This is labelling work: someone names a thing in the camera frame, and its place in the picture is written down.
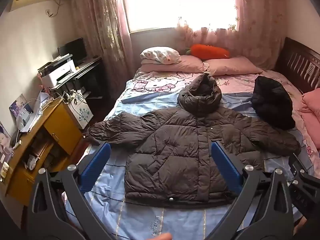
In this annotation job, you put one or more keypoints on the dark wooden headboard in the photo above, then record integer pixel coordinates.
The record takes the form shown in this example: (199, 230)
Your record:
(300, 65)

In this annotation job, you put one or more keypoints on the pile of white papers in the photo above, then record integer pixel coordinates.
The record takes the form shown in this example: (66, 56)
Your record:
(30, 120)

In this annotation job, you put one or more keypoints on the pink floral curtain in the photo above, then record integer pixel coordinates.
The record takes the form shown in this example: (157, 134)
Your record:
(257, 30)
(102, 25)

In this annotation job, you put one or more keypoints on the black jacket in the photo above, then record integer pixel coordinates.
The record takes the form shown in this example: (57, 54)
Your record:
(272, 102)

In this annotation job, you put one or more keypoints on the large portrait poster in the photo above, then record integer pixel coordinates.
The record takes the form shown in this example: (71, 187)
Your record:
(5, 142)

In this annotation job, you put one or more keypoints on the brown hooded puffer jacket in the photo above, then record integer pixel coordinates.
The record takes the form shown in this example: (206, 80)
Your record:
(175, 155)

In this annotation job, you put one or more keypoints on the small portrait photo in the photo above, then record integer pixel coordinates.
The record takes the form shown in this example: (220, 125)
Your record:
(18, 105)

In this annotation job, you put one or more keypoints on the white power strip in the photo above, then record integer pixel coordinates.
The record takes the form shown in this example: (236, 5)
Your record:
(72, 96)

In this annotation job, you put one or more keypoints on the black computer monitor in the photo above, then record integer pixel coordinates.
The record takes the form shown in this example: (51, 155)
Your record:
(75, 48)

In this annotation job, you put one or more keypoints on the yellow wooden desk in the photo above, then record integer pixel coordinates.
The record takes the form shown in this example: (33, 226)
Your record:
(61, 125)

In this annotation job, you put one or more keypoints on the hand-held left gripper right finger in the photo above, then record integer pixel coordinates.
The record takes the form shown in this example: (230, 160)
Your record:
(226, 167)

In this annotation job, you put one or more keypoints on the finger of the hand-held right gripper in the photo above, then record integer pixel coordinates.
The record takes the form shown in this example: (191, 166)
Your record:
(298, 165)

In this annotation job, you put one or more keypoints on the pink pillow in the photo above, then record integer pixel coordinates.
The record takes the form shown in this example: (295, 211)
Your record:
(182, 66)
(232, 66)

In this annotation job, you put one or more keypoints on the black computer desk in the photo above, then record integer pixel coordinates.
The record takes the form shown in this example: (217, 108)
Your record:
(90, 66)

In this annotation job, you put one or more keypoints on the pink quilt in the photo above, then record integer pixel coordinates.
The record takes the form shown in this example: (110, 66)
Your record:
(312, 110)

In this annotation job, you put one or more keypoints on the white printer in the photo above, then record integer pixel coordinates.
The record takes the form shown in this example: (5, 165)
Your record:
(56, 73)

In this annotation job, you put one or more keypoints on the white floral cabinet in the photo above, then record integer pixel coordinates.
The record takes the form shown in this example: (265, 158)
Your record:
(81, 113)

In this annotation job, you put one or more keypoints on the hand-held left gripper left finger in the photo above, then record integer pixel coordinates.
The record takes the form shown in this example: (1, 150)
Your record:
(96, 167)

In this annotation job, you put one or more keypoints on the white floral pillow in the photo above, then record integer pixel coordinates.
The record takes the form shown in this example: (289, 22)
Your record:
(160, 54)

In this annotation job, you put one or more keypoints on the orange carrot plush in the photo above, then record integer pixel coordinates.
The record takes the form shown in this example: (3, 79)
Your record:
(210, 51)

